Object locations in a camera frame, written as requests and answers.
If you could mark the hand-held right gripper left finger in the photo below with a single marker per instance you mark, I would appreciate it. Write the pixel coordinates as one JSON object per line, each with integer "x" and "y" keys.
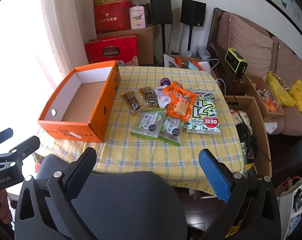
{"x": 79, "y": 173}

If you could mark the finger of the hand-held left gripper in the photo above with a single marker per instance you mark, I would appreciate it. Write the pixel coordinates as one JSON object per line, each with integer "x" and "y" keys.
{"x": 2, "y": 135}
{"x": 26, "y": 146}

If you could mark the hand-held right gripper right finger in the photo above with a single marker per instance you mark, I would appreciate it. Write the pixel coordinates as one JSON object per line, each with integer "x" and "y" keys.
{"x": 213, "y": 175}

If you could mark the orange cardboard box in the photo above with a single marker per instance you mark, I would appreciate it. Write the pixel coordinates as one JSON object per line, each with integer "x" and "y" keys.
{"x": 96, "y": 120}

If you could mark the green snack packet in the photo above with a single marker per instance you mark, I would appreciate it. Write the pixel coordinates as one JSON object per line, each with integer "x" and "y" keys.
{"x": 147, "y": 125}
{"x": 171, "y": 130}

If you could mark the large orange snack packet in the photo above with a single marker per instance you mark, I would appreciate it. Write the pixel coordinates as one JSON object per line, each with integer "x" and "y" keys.
{"x": 181, "y": 107}

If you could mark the brown snack packet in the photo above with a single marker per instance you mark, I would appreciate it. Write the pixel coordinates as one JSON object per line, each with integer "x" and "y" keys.
{"x": 148, "y": 97}
{"x": 133, "y": 102}

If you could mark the small orange snack packet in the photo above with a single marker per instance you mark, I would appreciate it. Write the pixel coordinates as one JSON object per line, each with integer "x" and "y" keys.
{"x": 172, "y": 88}

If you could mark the dark grey office chair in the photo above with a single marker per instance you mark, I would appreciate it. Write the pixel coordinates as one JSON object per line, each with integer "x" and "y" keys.
{"x": 116, "y": 200}

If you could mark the green white seaweed packet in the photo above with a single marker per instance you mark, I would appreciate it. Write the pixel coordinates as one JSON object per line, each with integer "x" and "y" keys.
{"x": 205, "y": 120}

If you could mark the yellow plaid tablecloth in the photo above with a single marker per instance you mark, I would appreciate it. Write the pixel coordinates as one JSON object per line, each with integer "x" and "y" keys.
{"x": 146, "y": 152}

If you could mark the cardboard box of snacks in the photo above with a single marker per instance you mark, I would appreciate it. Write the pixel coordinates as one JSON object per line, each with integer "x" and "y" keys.
{"x": 273, "y": 120}

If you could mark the printed shopping bag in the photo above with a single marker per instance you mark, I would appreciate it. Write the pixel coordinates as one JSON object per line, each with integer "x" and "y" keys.
{"x": 290, "y": 205}

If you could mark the brown sofa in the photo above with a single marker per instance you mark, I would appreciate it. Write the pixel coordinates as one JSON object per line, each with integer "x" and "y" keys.
{"x": 290, "y": 125}

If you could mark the purple-capped drink pouch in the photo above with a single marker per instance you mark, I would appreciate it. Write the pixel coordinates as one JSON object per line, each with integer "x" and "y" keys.
{"x": 162, "y": 97}

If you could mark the yellow plastic bag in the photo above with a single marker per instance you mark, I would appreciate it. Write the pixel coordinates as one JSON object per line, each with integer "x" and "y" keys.
{"x": 299, "y": 95}
{"x": 278, "y": 90}

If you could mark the grey teal handheld device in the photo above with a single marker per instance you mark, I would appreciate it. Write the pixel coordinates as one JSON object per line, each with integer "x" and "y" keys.
{"x": 192, "y": 65}

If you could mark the yellow black power station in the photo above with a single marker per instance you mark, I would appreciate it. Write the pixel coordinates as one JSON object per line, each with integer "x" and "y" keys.
{"x": 235, "y": 61}

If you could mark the orange plastic tool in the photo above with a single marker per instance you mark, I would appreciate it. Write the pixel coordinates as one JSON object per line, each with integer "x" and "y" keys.
{"x": 179, "y": 62}

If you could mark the white curtain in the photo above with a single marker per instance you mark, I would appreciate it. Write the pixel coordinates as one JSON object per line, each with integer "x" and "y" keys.
{"x": 63, "y": 30}

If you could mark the white open carton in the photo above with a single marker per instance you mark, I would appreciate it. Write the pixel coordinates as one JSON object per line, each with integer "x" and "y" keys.
{"x": 169, "y": 61}

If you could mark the grey blue carton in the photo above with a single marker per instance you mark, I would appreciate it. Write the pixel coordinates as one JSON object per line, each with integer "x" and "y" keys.
{"x": 203, "y": 51}

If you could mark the red gift box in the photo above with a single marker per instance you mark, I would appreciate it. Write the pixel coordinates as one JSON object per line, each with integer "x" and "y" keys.
{"x": 111, "y": 50}

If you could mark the beige sofa cushion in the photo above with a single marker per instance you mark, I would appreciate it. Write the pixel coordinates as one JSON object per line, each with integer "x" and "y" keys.
{"x": 248, "y": 40}
{"x": 288, "y": 60}

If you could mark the black speaker stand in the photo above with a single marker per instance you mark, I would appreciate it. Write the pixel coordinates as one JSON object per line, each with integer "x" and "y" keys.
{"x": 190, "y": 38}

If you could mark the brown cardboard box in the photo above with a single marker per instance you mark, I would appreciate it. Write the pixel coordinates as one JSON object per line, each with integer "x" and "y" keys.
{"x": 146, "y": 45}

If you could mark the red gift bag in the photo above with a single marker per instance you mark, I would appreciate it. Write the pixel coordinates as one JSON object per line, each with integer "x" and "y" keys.
{"x": 112, "y": 17}

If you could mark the black speaker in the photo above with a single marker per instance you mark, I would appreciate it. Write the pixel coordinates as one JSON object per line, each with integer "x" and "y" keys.
{"x": 161, "y": 10}
{"x": 192, "y": 12}

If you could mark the white tissue pack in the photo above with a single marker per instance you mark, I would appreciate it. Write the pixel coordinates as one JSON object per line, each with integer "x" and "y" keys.
{"x": 137, "y": 17}

